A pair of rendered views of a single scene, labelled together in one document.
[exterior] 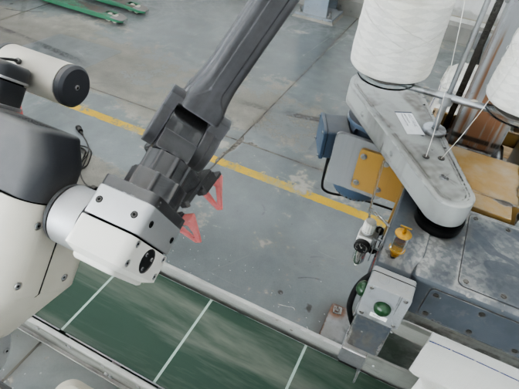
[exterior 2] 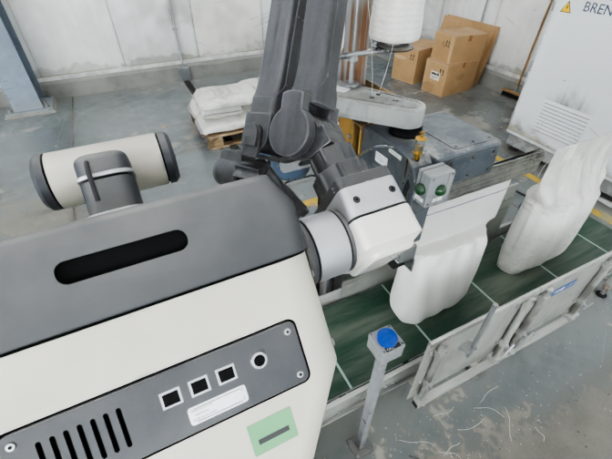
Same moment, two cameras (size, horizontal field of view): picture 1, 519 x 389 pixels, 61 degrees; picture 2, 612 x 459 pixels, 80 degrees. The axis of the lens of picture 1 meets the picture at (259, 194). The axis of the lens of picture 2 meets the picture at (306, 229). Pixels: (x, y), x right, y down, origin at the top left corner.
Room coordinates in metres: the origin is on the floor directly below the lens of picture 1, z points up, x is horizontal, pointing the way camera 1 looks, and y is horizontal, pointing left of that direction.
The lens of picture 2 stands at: (0.20, 0.53, 1.78)
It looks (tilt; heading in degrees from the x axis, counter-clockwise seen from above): 40 degrees down; 312
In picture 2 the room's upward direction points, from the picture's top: straight up
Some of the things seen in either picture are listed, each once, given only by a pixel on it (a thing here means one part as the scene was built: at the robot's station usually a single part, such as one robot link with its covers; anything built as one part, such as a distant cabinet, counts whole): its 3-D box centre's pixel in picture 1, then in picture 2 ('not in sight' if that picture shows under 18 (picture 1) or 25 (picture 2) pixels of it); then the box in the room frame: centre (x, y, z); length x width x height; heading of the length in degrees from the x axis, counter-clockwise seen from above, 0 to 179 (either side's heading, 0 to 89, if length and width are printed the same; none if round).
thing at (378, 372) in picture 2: not in sight; (369, 406); (0.43, -0.08, 0.39); 0.03 x 0.03 x 0.78; 68
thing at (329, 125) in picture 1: (331, 140); not in sight; (1.00, -0.18, 1.25); 0.10 x 0.08 x 0.12; 3
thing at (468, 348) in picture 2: not in sight; (478, 330); (0.25, -0.42, 0.69); 0.05 x 0.04 x 0.31; 68
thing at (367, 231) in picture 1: (364, 245); not in sight; (0.72, -0.26, 1.14); 0.05 x 0.04 x 0.16; 158
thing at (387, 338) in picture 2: not in sight; (386, 338); (0.43, -0.08, 0.84); 0.06 x 0.06 x 0.02
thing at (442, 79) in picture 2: not in sight; (449, 74); (2.17, -4.57, 0.20); 0.60 x 0.40 x 0.40; 73
